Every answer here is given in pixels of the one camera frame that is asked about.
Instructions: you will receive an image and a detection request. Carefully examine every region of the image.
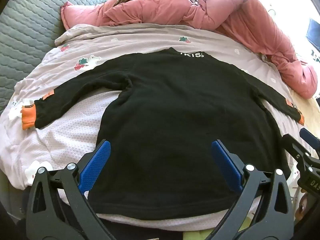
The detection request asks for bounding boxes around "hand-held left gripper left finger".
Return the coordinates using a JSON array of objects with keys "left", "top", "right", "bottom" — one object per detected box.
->
[{"left": 26, "top": 140, "right": 112, "bottom": 240}]

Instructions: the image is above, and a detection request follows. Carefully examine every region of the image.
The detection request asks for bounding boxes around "person's green clothing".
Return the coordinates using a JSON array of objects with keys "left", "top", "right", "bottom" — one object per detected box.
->
[{"left": 182, "top": 216, "right": 252, "bottom": 240}]

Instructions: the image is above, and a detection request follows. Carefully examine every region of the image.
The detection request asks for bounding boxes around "dark flat screen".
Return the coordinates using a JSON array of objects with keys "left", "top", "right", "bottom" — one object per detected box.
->
[{"left": 306, "top": 18, "right": 320, "bottom": 52}]

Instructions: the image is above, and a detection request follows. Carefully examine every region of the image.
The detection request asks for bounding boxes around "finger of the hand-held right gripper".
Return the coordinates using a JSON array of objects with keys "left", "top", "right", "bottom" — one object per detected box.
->
[
  {"left": 282, "top": 133, "right": 312, "bottom": 161},
  {"left": 300, "top": 127, "right": 320, "bottom": 146}
]

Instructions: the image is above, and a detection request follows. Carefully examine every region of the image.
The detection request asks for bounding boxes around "person's right hand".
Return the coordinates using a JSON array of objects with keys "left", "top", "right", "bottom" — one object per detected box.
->
[{"left": 294, "top": 191, "right": 310, "bottom": 223}]

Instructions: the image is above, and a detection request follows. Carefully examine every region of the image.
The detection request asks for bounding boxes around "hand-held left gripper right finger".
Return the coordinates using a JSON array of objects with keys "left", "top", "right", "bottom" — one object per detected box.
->
[{"left": 211, "top": 139, "right": 294, "bottom": 240}]

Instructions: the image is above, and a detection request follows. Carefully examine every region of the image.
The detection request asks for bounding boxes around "black sweater with orange cuffs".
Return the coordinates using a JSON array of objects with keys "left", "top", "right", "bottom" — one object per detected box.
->
[{"left": 22, "top": 47, "right": 305, "bottom": 222}]

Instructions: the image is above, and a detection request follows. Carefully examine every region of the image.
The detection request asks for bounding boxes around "lilac printed bed sheet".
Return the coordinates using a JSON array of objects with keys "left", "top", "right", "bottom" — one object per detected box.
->
[{"left": 0, "top": 23, "right": 304, "bottom": 232}]

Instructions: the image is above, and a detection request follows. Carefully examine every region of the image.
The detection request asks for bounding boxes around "pink quilt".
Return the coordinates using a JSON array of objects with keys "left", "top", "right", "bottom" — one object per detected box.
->
[{"left": 60, "top": 0, "right": 318, "bottom": 99}]

